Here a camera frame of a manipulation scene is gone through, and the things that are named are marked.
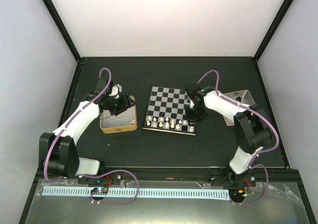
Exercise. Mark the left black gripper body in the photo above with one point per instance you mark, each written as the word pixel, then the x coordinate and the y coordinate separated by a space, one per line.
pixel 119 107

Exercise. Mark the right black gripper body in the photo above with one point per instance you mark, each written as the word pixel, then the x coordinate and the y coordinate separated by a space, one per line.
pixel 197 114

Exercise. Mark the black and white chessboard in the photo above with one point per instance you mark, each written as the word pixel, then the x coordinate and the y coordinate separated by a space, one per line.
pixel 168 103

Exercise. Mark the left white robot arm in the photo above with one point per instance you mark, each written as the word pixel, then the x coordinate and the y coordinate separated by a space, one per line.
pixel 58 153

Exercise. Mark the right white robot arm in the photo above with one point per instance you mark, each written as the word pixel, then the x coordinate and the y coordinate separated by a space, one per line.
pixel 252 129

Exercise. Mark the right circuit board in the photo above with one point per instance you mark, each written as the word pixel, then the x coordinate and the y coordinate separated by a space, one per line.
pixel 240 193

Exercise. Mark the circuit board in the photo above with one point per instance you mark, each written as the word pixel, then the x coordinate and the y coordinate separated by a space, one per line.
pixel 99 191
pixel 240 193

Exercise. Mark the left circuit board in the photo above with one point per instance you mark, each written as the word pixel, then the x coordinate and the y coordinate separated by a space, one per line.
pixel 99 191

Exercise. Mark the gold tin tray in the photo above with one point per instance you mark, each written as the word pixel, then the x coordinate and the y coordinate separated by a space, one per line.
pixel 115 124

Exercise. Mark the pink mesh tray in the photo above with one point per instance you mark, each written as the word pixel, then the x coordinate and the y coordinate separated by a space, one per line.
pixel 245 95

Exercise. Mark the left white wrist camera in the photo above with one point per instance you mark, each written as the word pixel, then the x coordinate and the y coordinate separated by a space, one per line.
pixel 116 91

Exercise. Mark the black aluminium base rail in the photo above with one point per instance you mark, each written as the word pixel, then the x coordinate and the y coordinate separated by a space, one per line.
pixel 213 176

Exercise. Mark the light blue slotted cable duct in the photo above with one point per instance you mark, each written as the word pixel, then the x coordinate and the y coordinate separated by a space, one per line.
pixel 211 194

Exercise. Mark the left black frame post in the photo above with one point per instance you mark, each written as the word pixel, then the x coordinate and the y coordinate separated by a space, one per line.
pixel 61 27

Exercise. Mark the black frame post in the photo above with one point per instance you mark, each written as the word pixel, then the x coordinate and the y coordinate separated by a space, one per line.
pixel 61 27
pixel 283 9

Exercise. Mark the right black frame post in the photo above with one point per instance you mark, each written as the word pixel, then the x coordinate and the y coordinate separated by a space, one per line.
pixel 283 9

